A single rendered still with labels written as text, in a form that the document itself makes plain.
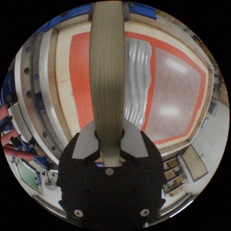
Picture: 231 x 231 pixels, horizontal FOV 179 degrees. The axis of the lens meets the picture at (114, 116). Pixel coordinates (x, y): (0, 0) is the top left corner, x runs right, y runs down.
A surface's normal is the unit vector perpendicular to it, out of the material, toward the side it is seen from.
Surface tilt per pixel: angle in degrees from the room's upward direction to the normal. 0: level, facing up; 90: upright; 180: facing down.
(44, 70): 0
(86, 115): 0
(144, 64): 32
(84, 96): 0
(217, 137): 90
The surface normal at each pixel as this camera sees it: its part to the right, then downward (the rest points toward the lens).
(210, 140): -1.00, 0.03
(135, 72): -0.50, 0.46
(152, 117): 0.05, 0.49
